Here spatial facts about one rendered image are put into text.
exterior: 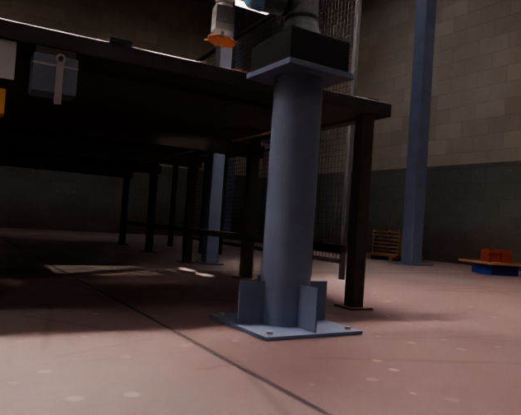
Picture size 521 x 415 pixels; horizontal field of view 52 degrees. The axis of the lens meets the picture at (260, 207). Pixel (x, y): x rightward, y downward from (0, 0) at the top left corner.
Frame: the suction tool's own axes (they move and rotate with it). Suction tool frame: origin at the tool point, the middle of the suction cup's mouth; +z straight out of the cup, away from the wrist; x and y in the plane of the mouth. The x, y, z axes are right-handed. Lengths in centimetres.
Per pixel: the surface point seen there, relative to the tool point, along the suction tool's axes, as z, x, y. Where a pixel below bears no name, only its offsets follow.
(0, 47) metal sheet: 27, 35, 82
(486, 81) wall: -114, -273, -427
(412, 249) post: 93, -250, -312
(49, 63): 30, 36, 67
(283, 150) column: 51, 57, -6
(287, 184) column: 63, 59, -8
